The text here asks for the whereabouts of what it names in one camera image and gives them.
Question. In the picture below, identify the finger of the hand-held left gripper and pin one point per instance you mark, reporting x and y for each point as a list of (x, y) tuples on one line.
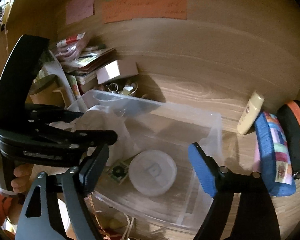
[(52, 111), (90, 136)]

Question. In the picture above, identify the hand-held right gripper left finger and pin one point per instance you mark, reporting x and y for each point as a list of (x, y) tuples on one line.
[(95, 167)]

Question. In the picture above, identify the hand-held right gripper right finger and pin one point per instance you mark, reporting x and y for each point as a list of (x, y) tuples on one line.
[(202, 172)]

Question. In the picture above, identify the white plastic bag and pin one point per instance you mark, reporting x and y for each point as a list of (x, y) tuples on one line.
[(107, 122)]

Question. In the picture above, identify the clear plastic storage box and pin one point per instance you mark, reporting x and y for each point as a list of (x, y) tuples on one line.
[(165, 135)]

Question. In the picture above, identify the person's left forearm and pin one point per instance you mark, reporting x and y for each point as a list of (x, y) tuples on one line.
[(0, 205)]

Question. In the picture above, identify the wooden desktop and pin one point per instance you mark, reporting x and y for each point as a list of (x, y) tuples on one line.
[(240, 152)]

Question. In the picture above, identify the person's left hand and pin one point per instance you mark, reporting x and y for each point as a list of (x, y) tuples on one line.
[(21, 177)]

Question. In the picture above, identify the small green flower card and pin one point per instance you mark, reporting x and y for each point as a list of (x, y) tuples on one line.
[(118, 172)]

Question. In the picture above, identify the brown cup with lid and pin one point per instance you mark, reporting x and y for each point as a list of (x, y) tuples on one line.
[(43, 87)]

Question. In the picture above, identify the fruit print card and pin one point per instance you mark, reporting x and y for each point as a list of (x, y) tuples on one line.
[(75, 87)]

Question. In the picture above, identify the white desk stand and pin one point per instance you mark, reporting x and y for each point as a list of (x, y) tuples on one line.
[(57, 67)]

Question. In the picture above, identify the round frosted white container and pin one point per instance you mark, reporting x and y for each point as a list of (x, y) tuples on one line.
[(152, 172)]

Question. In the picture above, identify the bowl of keys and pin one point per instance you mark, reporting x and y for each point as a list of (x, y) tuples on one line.
[(120, 88)]

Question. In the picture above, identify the stack of books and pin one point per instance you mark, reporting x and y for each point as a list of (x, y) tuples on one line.
[(92, 62)]

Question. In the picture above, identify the pink red plastic packet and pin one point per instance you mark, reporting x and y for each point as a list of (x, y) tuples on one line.
[(72, 45)]

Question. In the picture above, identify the small white cardboard box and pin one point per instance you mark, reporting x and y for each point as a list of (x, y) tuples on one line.
[(117, 71)]

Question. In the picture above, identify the blue patchwork pouch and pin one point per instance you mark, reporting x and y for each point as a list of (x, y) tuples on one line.
[(272, 155)]

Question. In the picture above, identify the cream lotion bottle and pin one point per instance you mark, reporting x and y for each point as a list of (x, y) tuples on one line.
[(250, 115)]

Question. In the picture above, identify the pink sticky note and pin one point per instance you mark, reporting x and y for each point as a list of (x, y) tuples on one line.
[(79, 7)]

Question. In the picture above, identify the black orange zip case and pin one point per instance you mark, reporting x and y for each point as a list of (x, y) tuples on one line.
[(297, 132)]

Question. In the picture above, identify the orange sticky note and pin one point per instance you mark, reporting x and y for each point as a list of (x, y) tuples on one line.
[(145, 6)]

